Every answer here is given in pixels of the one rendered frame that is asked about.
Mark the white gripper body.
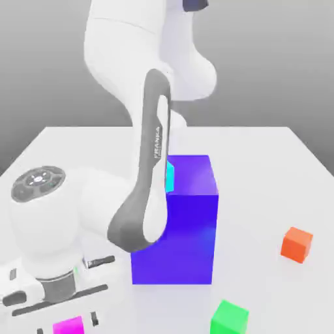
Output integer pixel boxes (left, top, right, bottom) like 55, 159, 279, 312
9, 283, 112, 333

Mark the small magenta cube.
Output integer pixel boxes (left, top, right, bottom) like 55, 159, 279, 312
52, 315, 85, 334

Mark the small green cube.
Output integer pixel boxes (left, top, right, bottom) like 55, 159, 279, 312
209, 299, 250, 334

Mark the small cyan cube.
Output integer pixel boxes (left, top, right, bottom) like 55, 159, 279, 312
164, 160, 175, 193

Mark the small orange cube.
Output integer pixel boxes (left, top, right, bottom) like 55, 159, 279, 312
280, 226, 314, 264

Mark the large blue box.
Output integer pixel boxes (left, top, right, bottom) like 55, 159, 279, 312
130, 154, 219, 286

